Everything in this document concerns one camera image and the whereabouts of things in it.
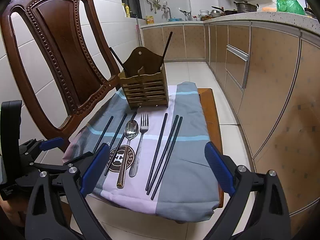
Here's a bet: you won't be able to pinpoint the green plastic bag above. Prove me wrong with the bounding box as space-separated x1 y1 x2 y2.
277 0 305 15

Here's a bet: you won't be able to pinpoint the yellow bottle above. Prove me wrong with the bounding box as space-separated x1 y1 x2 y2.
124 4 131 18

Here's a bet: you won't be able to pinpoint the yellow box on counter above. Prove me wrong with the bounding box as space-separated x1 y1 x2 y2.
146 16 155 24

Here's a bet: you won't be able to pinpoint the speckled white countertop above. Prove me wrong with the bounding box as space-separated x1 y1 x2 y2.
140 11 319 35

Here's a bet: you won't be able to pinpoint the black frying pan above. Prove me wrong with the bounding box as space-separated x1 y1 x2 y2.
212 6 238 15

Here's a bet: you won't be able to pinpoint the wooden utensil holder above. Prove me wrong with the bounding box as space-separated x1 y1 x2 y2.
118 47 169 109

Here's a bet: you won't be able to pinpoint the orange wooden table edge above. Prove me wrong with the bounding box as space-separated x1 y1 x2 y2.
197 87 225 209

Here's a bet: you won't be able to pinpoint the beige kitchen cabinets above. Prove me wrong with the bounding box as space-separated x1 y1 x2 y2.
141 16 319 236

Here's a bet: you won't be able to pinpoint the steel spoon wooden handle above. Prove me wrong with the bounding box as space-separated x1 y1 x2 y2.
117 120 139 189

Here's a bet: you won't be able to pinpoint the carved brown wooden chair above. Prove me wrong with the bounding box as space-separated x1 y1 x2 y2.
1 0 120 151

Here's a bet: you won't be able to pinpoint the dark cooking pot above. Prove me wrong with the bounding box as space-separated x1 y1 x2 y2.
234 1 259 13

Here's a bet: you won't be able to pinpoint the steel fork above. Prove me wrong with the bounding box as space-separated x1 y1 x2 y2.
129 113 149 178

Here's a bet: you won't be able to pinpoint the chrome sink faucet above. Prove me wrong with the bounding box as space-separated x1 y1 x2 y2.
161 6 172 22

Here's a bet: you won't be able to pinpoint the grey and pink cloth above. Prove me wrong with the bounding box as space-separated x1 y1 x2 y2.
62 82 220 222

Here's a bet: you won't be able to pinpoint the white bowl on counter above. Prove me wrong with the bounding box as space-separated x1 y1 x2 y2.
200 10 209 17

